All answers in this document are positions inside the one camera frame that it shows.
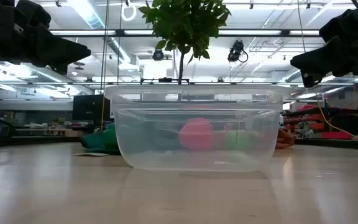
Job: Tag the light green cabbage toy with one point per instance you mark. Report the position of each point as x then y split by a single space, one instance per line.
238 140

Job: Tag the dark green cloth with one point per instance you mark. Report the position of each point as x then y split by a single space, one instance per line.
93 141

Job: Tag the green bell pepper toy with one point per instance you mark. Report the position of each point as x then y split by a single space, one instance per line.
111 137

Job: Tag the clear plastic tupperware container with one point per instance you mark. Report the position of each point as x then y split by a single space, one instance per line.
197 161

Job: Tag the potted green artificial plant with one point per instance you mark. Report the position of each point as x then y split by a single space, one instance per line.
185 25

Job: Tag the black hanging camera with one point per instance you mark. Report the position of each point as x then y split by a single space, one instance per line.
236 49

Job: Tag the red bell pepper toy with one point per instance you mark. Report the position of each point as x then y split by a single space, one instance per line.
196 135

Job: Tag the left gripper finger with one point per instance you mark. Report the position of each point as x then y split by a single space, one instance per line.
67 49
87 51

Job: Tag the black monitor screen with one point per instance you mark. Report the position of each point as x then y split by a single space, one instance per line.
89 107

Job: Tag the orange cloth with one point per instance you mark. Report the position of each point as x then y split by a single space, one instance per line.
284 140

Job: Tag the shelf with red items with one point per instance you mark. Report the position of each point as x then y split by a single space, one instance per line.
331 124

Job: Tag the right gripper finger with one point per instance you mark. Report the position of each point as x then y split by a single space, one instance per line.
295 62
315 57

